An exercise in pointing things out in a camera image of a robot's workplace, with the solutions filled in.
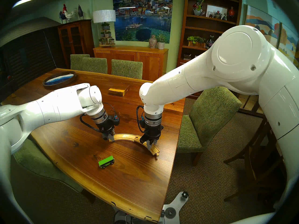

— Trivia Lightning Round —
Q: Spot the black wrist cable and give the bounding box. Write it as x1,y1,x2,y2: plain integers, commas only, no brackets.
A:
79,102,120,133
136,106,146,134

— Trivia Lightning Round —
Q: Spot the ceiling light panel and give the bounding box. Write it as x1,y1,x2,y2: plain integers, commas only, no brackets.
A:
13,0,38,8

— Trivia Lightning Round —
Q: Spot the light wooden sideboard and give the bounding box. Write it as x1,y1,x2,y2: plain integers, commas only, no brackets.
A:
93,45,169,81

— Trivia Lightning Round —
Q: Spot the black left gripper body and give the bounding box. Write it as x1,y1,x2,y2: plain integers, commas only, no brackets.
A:
98,117,116,136

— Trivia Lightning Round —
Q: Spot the curved wooden track piece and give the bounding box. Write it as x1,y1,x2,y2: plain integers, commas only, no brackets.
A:
108,133,140,143
137,136,160,156

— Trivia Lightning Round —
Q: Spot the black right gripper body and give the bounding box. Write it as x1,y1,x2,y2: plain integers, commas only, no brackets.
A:
140,124,164,142

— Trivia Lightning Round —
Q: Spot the oval wooden tray blue inlay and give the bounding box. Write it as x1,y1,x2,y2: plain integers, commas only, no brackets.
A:
43,71,77,89

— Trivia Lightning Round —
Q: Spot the dark wooden bookshelf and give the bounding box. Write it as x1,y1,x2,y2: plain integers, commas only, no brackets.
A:
177,0,243,67

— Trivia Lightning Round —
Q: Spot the white drum lamp shade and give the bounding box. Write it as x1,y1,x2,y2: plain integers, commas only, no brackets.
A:
93,10,116,24

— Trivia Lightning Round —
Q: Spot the harbour town wall picture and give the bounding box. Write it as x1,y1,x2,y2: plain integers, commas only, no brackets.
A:
113,0,174,44

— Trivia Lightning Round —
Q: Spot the green upholstered chair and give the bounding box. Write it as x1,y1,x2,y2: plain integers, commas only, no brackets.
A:
111,59,143,80
70,54,90,71
82,57,108,74
176,86,242,167
13,135,84,193

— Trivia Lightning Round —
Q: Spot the plant in white pot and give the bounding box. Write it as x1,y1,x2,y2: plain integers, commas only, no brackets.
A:
157,34,167,50

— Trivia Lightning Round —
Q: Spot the white rooster figurine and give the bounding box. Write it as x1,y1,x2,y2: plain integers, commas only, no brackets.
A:
62,4,78,23

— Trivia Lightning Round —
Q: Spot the grey robot base leg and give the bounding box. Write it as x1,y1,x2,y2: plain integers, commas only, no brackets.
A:
161,191,189,224

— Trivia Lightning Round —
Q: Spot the abstract landscape canvas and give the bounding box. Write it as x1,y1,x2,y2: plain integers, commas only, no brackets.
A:
244,5,281,48
278,23,299,70

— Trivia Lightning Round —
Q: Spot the colourful ceramic figurine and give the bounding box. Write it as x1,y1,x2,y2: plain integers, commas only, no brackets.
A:
193,0,205,16

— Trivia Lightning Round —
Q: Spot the dark window blind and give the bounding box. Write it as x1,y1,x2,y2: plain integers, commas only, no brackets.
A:
0,17,61,97

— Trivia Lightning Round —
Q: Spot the dark wooden chair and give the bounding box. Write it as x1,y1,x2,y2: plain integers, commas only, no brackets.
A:
223,102,290,203

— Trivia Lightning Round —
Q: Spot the rectangular wooden block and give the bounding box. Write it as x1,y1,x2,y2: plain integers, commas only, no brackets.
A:
108,84,130,97

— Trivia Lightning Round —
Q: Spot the succulent planter box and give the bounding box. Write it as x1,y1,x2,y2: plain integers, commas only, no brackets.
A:
187,36,206,48

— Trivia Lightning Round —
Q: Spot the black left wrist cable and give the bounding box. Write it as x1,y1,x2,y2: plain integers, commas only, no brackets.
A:
79,102,120,133

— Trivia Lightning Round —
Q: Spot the green toy train car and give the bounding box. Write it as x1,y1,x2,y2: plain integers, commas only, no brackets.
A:
98,156,115,169

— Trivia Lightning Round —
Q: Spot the tiered stand with plants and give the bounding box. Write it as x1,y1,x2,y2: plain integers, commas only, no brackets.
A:
99,22,115,48

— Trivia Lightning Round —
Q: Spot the dark wooden glass-door cabinet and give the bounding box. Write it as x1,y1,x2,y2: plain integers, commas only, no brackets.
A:
57,19,95,69

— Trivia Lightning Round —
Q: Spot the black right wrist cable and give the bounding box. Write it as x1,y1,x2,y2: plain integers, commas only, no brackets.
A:
136,106,146,134

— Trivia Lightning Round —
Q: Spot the framed text sign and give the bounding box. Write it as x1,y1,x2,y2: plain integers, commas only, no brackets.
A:
206,4,228,20

